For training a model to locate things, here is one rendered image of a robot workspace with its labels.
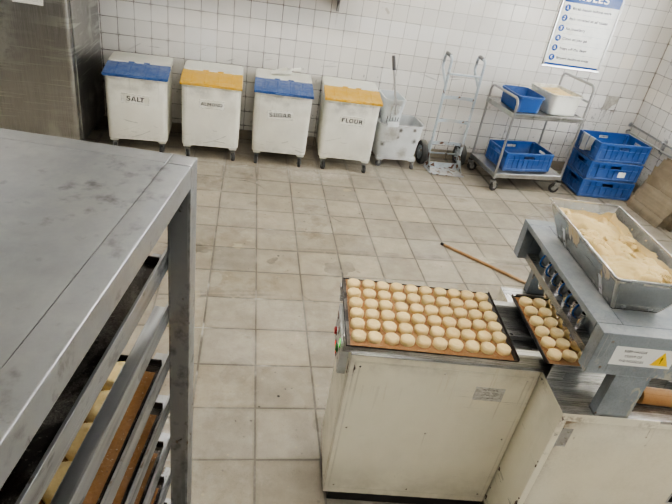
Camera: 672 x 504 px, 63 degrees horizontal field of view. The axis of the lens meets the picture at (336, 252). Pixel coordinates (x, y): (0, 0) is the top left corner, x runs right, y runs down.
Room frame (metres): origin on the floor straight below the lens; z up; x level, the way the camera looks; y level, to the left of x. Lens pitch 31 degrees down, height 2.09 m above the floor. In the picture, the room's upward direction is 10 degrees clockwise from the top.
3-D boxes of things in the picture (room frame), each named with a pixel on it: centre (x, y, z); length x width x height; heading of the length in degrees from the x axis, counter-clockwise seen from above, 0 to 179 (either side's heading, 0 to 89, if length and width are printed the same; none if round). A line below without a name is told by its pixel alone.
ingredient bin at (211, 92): (5.07, 1.39, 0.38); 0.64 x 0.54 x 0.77; 13
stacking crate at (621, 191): (5.74, -2.66, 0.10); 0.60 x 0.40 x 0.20; 100
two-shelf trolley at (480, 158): (5.61, -1.72, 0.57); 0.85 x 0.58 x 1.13; 109
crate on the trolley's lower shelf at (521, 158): (5.61, -1.72, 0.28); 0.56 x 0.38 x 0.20; 110
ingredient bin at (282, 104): (5.20, 0.75, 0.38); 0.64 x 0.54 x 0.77; 11
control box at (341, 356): (1.61, -0.08, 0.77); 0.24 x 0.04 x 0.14; 7
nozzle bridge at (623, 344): (1.71, -0.94, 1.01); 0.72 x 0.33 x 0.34; 7
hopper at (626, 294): (1.71, -0.94, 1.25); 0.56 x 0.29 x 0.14; 7
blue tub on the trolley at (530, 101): (5.53, -1.53, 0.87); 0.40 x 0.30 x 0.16; 15
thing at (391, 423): (1.65, -0.44, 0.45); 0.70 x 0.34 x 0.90; 97
